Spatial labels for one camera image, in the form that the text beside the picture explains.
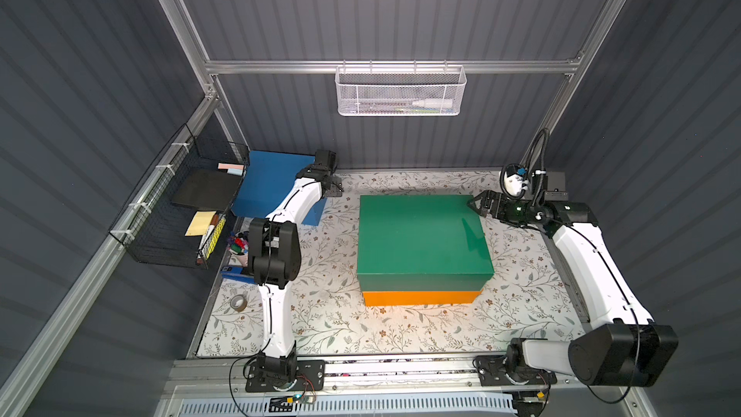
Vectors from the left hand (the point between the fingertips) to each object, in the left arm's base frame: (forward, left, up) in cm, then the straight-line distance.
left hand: (317, 186), depth 99 cm
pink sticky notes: (-6, +22, +14) cm, 27 cm away
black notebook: (-14, +25, +14) cm, 32 cm away
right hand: (-19, -50, +12) cm, 55 cm away
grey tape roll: (-35, +21, -13) cm, 43 cm away
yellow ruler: (-29, +19, +13) cm, 37 cm away
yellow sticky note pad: (-25, +25, +13) cm, 37 cm away
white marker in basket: (+16, -39, +22) cm, 48 cm away
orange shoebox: (-34, -34, -13) cm, 50 cm away
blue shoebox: (+10, +21, -6) cm, 24 cm away
